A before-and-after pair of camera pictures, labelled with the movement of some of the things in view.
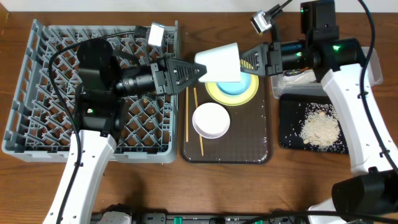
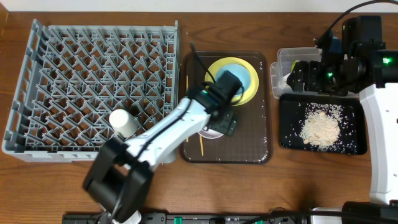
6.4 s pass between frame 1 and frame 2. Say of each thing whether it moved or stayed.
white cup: moved
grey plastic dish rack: stayed
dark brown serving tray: stayed
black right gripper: moved
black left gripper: moved
